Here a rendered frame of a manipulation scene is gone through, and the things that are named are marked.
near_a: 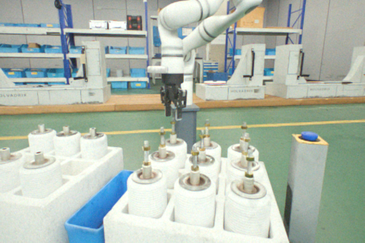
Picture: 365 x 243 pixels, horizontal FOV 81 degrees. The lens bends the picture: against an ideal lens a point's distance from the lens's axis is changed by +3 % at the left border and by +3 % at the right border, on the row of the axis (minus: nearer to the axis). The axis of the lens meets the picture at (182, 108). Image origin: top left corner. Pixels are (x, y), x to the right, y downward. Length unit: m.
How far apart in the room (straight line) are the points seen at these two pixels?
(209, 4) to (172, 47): 0.19
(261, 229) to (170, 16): 0.58
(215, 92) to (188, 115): 1.65
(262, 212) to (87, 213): 0.49
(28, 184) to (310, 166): 0.75
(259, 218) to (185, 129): 0.73
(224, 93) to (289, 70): 0.97
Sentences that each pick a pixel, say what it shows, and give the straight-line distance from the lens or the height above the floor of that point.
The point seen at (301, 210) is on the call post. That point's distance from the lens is 0.75.
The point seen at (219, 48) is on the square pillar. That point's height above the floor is 1.09.
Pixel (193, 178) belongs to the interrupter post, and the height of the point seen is 0.26.
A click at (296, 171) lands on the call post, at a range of 0.69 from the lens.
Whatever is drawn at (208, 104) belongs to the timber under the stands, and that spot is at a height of 0.05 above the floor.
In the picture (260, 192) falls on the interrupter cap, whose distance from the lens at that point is 0.51.
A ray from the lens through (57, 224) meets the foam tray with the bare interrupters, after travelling 0.72.
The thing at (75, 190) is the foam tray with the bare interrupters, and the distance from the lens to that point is 0.74.
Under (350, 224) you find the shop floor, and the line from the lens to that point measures 0.97.
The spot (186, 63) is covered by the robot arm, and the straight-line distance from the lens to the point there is 1.16.
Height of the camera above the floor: 0.51
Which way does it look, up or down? 11 degrees down
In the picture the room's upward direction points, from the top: straight up
